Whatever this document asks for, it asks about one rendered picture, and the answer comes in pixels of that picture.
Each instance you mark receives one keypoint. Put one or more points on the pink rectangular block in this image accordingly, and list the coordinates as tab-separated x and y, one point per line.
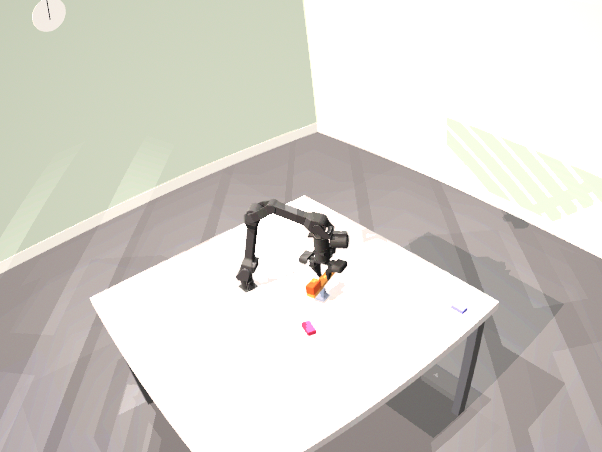
308	327

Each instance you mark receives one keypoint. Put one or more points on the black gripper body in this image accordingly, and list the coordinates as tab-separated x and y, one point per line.
323	257

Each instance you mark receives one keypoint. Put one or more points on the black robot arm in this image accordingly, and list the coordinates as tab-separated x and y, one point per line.
314	222

